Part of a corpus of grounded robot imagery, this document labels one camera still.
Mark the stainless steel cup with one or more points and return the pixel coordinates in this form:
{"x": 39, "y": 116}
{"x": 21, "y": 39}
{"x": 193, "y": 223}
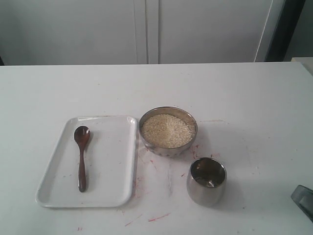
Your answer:
{"x": 206, "y": 181}

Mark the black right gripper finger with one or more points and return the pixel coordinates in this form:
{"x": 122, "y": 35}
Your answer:
{"x": 303, "y": 198}

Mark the brown wooden spoon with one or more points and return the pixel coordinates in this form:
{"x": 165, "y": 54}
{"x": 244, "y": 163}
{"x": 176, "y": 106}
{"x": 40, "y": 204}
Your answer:
{"x": 81, "y": 137}

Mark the steel bowl with rice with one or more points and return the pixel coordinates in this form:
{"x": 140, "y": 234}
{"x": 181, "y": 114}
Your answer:
{"x": 167, "y": 131}

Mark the white cabinet behind table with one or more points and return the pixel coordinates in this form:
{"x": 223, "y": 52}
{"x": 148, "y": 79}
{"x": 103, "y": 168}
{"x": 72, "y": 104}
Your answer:
{"x": 83, "y": 32}

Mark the white rectangular plastic tray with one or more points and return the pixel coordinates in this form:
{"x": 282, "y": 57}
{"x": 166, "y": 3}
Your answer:
{"x": 109, "y": 162}

